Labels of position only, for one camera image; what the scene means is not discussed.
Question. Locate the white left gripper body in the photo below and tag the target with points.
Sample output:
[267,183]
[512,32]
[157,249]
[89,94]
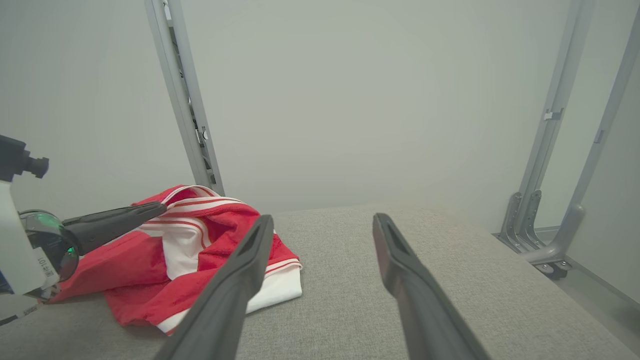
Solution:
[25,250]

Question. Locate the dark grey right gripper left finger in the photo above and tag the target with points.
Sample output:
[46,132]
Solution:
[225,300]

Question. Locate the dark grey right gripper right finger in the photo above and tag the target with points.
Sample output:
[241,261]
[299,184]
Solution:
[425,310]

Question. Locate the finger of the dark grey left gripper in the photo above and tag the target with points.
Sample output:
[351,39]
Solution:
[110,222]

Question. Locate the red white numbered t-shirt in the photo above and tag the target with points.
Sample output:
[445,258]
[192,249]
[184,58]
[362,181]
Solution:
[150,285]

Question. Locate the grey curved tube with caster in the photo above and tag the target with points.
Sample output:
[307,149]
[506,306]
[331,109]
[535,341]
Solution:
[595,150]

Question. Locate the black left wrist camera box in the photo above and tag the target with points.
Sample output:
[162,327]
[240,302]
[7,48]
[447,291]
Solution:
[15,157]

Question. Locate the grey metal partition post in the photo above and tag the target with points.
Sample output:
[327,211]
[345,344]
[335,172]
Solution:
[187,100]

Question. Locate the grey upright with bracket foot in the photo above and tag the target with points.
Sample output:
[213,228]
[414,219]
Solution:
[545,140]

